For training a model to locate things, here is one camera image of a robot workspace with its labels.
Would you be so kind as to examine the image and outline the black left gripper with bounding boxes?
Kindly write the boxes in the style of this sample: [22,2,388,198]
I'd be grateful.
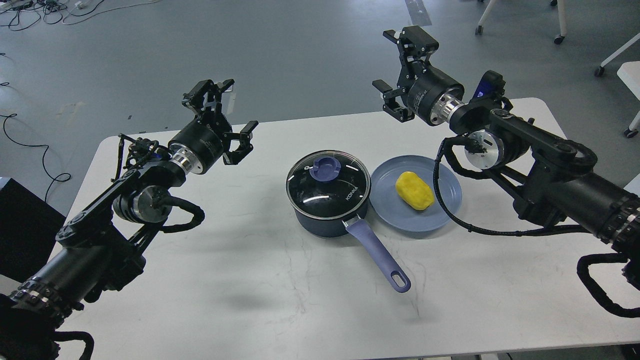
[168,79,259,174]

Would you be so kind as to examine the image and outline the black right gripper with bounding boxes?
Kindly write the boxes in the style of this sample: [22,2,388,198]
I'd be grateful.
[372,25,465,126]

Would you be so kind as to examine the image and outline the glass pot lid blue knob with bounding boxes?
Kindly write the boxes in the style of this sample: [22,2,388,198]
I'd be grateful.
[286,149,372,220]

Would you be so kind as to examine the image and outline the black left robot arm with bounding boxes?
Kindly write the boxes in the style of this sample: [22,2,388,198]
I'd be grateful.
[1,79,258,360]

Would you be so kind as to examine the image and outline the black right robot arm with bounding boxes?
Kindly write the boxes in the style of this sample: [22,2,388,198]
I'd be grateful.
[372,25,640,318]

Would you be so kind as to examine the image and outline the yellow potato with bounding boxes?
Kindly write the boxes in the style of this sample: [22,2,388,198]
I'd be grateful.
[395,171,435,211]

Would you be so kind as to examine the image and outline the blue round plate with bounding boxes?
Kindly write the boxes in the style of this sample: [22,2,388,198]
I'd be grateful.
[370,155,451,233]

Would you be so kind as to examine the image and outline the dark blue saucepan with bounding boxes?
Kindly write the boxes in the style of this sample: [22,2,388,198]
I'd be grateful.
[285,150,411,293]

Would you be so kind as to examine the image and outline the white chair legs with casters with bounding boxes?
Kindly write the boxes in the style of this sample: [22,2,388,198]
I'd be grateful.
[475,0,640,77]

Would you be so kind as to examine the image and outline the black box at left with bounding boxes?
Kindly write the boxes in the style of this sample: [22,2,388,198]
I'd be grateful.
[0,177,66,283]

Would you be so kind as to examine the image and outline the white table at right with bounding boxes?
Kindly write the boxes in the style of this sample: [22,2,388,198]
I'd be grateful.
[616,61,640,139]

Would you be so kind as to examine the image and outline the tangled floor cables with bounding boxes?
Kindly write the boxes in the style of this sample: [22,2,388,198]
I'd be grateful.
[0,0,161,32]

